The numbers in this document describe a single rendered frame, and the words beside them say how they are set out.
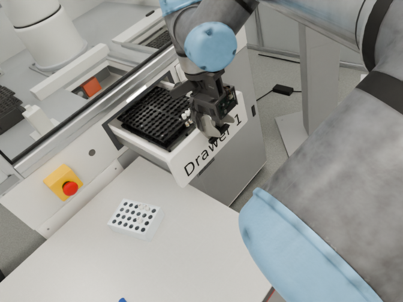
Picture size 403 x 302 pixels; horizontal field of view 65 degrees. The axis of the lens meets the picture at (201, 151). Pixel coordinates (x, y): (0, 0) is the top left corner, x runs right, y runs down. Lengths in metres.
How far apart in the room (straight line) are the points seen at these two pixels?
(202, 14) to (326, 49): 1.19
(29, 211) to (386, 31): 0.91
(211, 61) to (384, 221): 0.38
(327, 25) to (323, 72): 1.40
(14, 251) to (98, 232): 1.41
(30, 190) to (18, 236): 1.42
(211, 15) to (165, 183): 0.56
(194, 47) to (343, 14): 0.25
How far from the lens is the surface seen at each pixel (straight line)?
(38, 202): 0.98
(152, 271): 0.81
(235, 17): 0.52
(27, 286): 0.99
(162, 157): 0.82
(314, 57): 1.66
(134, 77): 0.99
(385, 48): 0.24
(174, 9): 0.59
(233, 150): 1.50
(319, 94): 1.79
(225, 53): 0.51
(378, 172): 0.18
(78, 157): 0.97
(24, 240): 2.31
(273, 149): 1.98
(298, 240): 0.19
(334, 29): 0.31
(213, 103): 0.67
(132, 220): 0.86
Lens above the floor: 1.44
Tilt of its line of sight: 43 degrees down
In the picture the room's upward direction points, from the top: 21 degrees counter-clockwise
